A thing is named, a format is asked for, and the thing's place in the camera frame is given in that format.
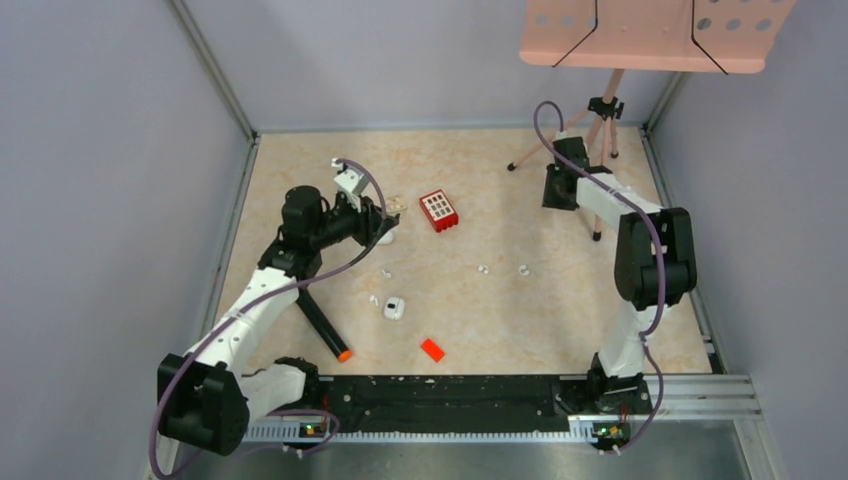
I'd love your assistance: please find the small orange red block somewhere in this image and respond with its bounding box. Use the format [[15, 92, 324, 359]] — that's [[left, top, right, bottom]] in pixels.
[[420, 338, 445, 363]]

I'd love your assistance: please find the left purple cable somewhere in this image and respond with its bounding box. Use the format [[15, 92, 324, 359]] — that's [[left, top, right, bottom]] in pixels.
[[148, 157, 390, 480]]

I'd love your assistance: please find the beige earbud case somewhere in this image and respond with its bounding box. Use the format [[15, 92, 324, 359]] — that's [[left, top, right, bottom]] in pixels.
[[385, 195, 408, 215]]

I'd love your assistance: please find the pink music stand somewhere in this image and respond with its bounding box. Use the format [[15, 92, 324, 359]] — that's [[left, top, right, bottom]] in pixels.
[[506, 0, 798, 242]]

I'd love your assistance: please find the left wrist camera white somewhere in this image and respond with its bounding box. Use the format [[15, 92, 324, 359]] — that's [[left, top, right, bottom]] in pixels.
[[331, 157, 370, 199]]

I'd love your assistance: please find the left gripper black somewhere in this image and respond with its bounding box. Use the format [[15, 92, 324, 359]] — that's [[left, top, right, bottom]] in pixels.
[[310, 191, 398, 249]]

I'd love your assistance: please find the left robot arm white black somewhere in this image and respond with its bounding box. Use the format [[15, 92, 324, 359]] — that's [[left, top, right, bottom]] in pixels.
[[154, 185, 400, 455]]

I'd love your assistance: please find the black marker orange cap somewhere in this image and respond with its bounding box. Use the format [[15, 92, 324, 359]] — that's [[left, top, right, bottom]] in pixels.
[[296, 289, 353, 363]]

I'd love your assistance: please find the grey cable duct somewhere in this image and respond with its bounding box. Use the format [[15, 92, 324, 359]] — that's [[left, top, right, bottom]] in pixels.
[[242, 418, 600, 444]]

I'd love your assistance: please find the red block with windows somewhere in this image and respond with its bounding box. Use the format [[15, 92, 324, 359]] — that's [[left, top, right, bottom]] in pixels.
[[419, 189, 460, 233]]

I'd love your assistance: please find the open white earbud case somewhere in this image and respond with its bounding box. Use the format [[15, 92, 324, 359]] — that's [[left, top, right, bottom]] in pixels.
[[383, 297, 406, 321]]

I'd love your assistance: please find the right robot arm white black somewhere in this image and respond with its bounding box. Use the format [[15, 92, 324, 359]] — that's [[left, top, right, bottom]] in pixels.
[[542, 137, 697, 412]]

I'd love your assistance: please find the closed white earbud case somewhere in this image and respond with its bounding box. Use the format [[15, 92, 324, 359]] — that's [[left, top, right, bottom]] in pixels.
[[377, 231, 395, 246]]

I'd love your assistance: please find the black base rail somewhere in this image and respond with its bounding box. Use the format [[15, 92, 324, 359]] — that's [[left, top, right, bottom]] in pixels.
[[303, 375, 652, 434]]

